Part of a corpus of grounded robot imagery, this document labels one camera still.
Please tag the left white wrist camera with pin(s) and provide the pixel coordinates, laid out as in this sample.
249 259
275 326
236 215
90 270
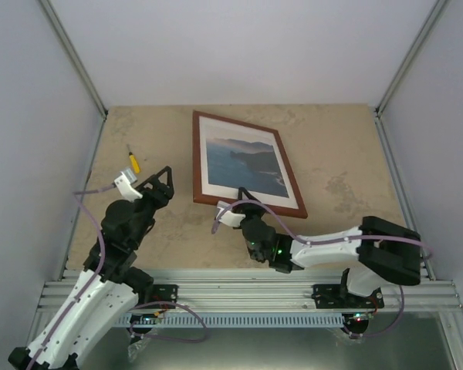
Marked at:
124 183

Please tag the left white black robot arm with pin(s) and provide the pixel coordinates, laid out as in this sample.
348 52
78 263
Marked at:
109 284

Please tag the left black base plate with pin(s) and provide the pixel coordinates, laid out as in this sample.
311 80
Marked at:
158 296

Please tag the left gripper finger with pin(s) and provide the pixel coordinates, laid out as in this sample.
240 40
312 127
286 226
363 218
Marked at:
164 180
147 184

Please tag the grey slotted cable duct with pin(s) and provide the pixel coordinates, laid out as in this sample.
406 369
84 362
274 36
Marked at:
233 320

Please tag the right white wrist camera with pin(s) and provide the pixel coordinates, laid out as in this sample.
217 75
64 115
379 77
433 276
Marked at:
225 215

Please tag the aluminium corner post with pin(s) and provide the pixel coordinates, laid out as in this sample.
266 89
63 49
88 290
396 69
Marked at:
72 55
423 34

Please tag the yellow handled screwdriver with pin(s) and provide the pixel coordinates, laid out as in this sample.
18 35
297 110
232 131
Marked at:
133 160

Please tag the left aluminium corner post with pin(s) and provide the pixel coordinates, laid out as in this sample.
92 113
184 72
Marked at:
72 55

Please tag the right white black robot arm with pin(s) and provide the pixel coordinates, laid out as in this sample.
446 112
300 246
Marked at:
376 251

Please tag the brown wooden picture frame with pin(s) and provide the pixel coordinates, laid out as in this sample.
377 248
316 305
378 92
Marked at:
197 162

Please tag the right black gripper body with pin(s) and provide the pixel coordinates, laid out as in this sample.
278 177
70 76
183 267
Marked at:
245 207

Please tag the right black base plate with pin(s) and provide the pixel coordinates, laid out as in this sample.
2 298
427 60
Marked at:
327 296

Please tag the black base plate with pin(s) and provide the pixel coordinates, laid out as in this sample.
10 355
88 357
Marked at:
158 296
327 296

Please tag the seascape photo with white mat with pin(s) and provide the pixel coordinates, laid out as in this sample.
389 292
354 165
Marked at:
243 162

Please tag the right aluminium corner post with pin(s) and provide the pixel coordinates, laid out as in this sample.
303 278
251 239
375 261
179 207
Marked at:
423 34

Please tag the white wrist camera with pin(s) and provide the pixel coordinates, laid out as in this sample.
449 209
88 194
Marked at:
225 215
124 183

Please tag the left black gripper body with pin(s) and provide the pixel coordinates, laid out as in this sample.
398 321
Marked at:
159 201

